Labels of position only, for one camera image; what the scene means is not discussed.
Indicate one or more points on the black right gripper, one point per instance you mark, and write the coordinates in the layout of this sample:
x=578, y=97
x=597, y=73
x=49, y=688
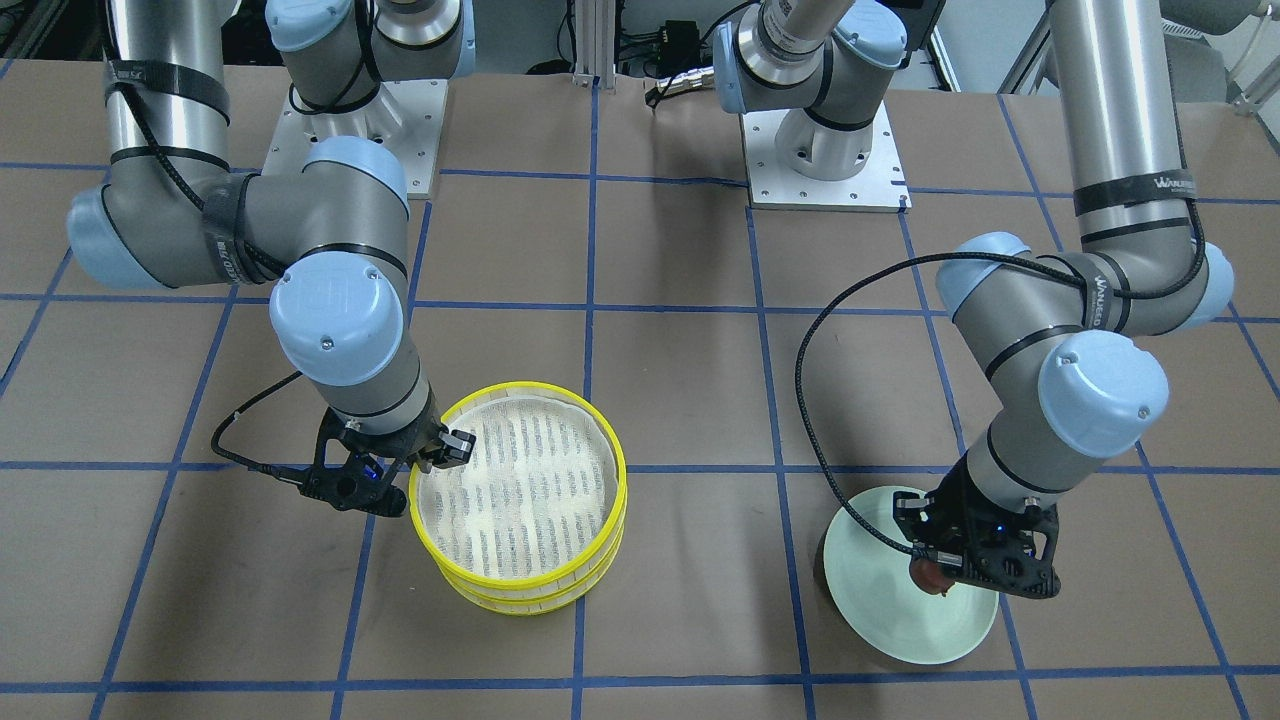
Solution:
x=412, y=441

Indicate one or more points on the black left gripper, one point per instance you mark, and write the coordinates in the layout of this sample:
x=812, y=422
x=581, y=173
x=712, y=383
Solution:
x=958, y=500

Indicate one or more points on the brown steamed bun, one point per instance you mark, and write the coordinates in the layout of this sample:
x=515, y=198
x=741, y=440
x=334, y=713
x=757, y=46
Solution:
x=928, y=577

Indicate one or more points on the yellow steamer layer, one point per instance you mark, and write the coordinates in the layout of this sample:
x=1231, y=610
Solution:
x=546, y=481
x=555, y=591

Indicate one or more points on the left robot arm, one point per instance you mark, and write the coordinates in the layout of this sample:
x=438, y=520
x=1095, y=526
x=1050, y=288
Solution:
x=1053, y=334

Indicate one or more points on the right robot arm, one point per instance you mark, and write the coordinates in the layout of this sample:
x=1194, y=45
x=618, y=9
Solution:
x=330, y=238

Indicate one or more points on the light green plate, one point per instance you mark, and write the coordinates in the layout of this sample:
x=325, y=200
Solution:
x=870, y=585

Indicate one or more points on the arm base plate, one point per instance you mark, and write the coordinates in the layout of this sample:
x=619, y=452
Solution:
x=780, y=180
x=406, y=118

